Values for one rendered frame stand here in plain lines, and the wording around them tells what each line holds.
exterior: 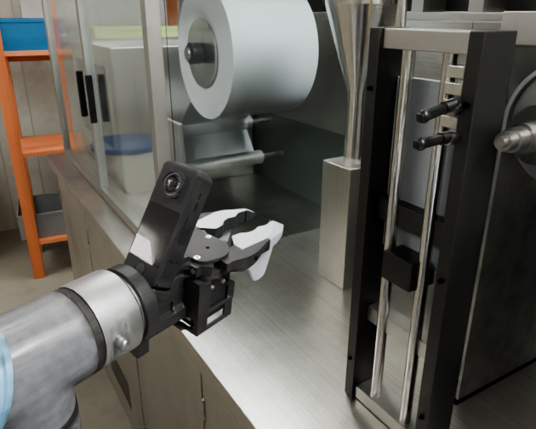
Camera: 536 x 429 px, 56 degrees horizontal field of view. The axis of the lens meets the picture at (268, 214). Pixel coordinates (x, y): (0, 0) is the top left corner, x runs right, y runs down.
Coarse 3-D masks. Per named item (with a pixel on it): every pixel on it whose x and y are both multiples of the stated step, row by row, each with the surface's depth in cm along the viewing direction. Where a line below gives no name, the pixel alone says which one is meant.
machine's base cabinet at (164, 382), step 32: (64, 192) 208; (96, 256) 172; (128, 352) 156; (160, 352) 123; (128, 384) 166; (160, 384) 129; (192, 384) 104; (128, 416) 180; (160, 416) 136; (192, 416) 109; (224, 416) 92
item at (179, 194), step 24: (168, 168) 47; (192, 168) 46; (168, 192) 46; (192, 192) 45; (144, 216) 47; (168, 216) 45; (192, 216) 46; (144, 240) 46; (168, 240) 45; (144, 264) 46; (168, 264) 45; (168, 288) 47
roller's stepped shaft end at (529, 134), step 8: (512, 128) 51; (520, 128) 51; (528, 128) 51; (496, 136) 52; (504, 136) 51; (512, 136) 50; (520, 136) 51; (528, 136) 51; (496, 144) 51; (504, 144) 50; (512, 144) 50; (520, 144) 51; (528, 144) 51; (512, 152) 52; (520, 152) 53
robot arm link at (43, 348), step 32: (0, 320) 36; (32, 320) 36; (64, 320) 37; (96, 320) 39; (0, 352) 34; (32, 352) 35; (64, 352) 36; (96, 352) 39; (0, 384) 33; (32, 384) 35; (64, 384) 37; (0, 416) 33; (32, 416) 35; (64, 416) 38
